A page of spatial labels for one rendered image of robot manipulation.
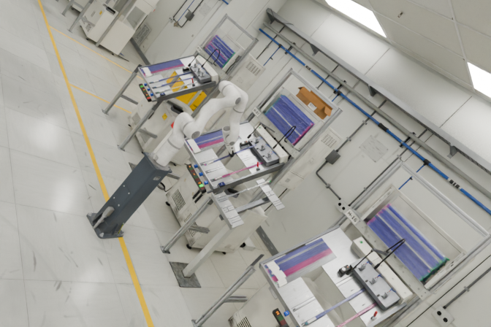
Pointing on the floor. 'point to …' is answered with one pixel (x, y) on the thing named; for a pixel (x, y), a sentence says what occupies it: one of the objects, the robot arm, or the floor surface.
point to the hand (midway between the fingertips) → (231, 154)
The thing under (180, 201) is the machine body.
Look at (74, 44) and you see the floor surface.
